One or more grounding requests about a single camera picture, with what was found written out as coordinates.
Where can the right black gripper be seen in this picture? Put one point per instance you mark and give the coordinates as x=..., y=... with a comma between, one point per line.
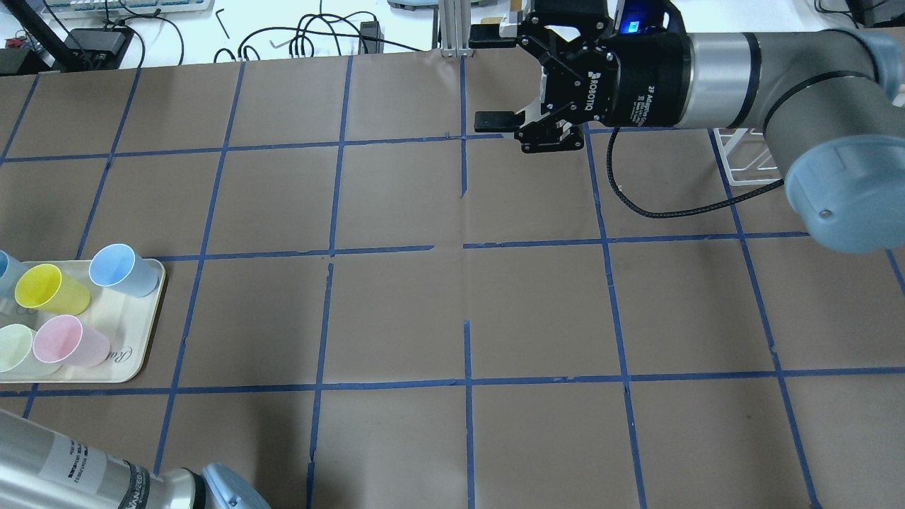
x=647, y=81

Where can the pale green plastic cup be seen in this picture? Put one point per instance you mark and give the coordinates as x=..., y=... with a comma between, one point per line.
x=17, y=357

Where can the aluminium frame post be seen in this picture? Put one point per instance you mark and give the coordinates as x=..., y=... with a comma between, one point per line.
x=454, y=28

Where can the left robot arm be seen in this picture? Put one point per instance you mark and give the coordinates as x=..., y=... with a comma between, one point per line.
x=45, y=469

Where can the yellow plastic cup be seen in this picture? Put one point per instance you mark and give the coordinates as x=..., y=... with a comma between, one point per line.
x=47, y=288

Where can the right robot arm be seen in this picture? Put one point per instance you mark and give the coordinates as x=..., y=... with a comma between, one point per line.
x=823, y=100

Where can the pink plastic cup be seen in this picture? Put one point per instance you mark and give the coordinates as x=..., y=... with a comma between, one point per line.
x=68, y=341

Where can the cream plastic tray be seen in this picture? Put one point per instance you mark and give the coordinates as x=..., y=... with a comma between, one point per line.
x=127, y=321

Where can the light blue plastic cup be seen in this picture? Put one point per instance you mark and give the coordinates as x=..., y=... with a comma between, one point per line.
x=11, y=272

